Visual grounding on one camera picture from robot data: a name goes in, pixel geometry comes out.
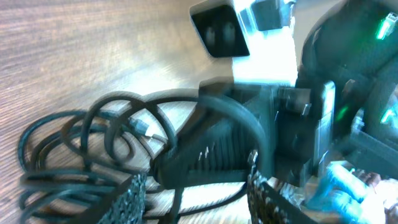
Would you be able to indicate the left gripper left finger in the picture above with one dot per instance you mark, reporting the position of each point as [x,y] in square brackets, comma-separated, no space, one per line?
[124,205]

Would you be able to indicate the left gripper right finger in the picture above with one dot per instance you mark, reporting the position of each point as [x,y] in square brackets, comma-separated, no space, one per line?
[266,206]

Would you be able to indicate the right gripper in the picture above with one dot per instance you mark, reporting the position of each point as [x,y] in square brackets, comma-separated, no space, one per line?
[212,149]

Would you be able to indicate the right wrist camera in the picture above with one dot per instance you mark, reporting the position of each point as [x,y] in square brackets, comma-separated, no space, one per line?
[256,35]

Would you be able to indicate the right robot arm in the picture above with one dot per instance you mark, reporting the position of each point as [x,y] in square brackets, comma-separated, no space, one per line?
[340,104]

